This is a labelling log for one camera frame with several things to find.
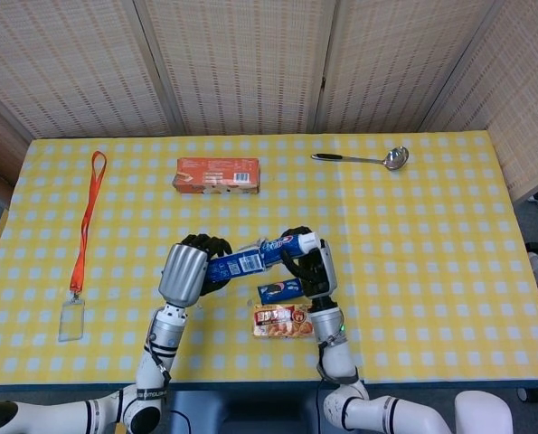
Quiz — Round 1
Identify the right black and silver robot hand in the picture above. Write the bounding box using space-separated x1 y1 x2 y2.
279 227 339 299

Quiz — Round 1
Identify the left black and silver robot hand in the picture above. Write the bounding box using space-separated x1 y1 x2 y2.
157 232 233 309

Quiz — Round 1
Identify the blue and white toothpaste tube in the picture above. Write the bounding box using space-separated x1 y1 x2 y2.
259 231 320 268

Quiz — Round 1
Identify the blue white carton box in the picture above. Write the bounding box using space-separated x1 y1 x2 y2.
204 239 274 284

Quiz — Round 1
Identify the yellow red curry box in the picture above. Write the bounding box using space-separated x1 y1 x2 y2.
252 303 315 339

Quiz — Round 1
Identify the orange biscuit box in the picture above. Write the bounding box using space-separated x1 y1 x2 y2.
172 156 261 196

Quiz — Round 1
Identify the blue cookie packet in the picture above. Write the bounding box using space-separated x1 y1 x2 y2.
257 278 304 306

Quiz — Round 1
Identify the yellow white checked tablecloth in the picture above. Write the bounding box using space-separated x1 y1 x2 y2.
0 130 538 385

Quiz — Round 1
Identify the clear plastic badge holder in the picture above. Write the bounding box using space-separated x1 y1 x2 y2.
58 300 85 343

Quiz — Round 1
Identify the dark blue robot torso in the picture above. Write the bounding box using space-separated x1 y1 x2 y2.
166 389 333 434

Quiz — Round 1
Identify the woven folding screen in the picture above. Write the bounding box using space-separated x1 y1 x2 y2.
0 0 538 204

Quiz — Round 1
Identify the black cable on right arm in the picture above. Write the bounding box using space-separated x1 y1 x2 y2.
316 332 347 434

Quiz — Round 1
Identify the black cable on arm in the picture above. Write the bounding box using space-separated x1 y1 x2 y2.
316 332 347 434
145 332 173 386

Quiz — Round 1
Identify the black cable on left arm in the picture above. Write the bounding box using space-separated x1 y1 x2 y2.
145 332 173 386

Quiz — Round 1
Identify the orange lanyard strap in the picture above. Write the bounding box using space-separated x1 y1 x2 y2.
68 151 108 304

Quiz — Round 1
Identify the steel ladle with black handle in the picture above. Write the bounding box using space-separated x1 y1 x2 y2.
311 146 410 172

